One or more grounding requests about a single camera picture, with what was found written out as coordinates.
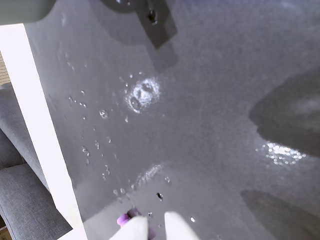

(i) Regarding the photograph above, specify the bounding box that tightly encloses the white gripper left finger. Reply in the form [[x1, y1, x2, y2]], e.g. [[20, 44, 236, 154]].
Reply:
[[99, 215, 151, 240]]

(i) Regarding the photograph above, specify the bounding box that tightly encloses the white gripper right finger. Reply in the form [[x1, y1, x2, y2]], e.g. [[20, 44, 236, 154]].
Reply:
[[163, 211, 201, 240]]

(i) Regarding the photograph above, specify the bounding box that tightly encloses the purple ribbed pen grip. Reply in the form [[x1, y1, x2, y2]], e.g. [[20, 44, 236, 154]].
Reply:
[[116, 207, 157, 239]]

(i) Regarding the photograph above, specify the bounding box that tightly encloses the grey fabric sofa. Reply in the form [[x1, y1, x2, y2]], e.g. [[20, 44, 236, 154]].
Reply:
[[0, 82, 75, 240]]

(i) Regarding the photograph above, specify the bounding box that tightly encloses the black rubber table mat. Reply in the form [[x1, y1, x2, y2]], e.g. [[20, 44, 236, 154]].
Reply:
[[23, 0, 320, 240]]

